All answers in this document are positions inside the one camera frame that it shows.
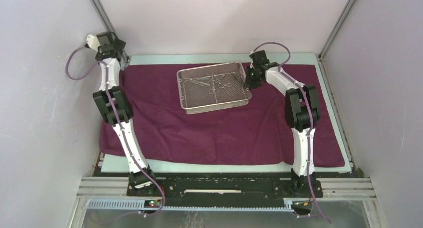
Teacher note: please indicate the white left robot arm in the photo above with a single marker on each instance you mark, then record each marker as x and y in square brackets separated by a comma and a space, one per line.
[115, 107]

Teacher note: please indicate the magenta surgical wrap cloth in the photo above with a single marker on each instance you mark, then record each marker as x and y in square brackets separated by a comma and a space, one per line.
[254, 134]

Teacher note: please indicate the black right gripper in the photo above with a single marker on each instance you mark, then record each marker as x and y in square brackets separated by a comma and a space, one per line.
[250, 84]

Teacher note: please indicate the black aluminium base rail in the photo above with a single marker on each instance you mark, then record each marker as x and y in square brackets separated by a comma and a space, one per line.
[222, 192]

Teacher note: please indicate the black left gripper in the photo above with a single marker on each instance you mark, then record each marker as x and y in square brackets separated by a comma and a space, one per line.
[118, 46]

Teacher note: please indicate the steel surgical forceps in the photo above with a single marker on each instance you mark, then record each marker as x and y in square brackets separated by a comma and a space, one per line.
[200, 80]

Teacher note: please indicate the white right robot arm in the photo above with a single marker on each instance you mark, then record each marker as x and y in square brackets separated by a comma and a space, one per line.
[302, 111]

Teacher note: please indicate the metal mesh instrument tray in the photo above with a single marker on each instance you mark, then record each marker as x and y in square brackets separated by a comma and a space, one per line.
[195, 99]

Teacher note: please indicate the steel surgical scissors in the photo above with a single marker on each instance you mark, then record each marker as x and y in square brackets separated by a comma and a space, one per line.
[217, 85]

